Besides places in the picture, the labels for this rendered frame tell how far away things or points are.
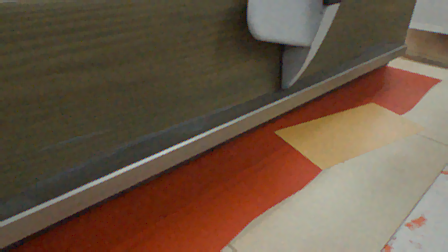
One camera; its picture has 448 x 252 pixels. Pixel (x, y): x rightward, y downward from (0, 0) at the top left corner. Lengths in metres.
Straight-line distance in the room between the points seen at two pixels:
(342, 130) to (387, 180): 0.05
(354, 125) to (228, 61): 0.12
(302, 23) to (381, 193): 0.10
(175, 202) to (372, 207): 0.10
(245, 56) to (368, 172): 0.10
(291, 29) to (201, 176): 0.09
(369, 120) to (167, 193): 0.16
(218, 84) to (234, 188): 0.06
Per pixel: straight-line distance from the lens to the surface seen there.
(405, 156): 0.23
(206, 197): 0.16
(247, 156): 0.19
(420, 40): 0.43
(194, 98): 0.15
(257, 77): 0.18
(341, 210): 0.17
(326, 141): 0.22
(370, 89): 0.32
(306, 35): 0.18
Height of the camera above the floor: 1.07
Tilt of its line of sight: 31 degrees down
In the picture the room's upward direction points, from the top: 1 degrees clockwise
